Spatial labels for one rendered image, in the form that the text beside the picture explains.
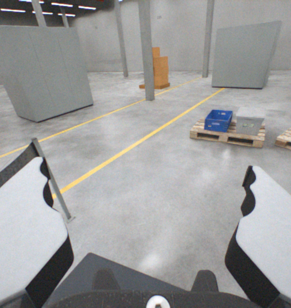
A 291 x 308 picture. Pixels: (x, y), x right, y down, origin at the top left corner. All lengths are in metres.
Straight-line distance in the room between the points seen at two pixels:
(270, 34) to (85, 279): 7.53
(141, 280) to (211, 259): 1.48
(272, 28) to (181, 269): 7.08
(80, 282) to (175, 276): 1.39
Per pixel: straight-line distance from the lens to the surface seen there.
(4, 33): 5.73
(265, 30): 7.60
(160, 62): 8.20
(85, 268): 0.34
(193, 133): 3.49
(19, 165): 1.54
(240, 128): 3.43
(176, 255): 1.76
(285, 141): 3.53
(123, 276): 0.32
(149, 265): 1.72
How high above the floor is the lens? 1.52
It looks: 30 degrees down
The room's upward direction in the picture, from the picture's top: 6 degrees counter-clockwise
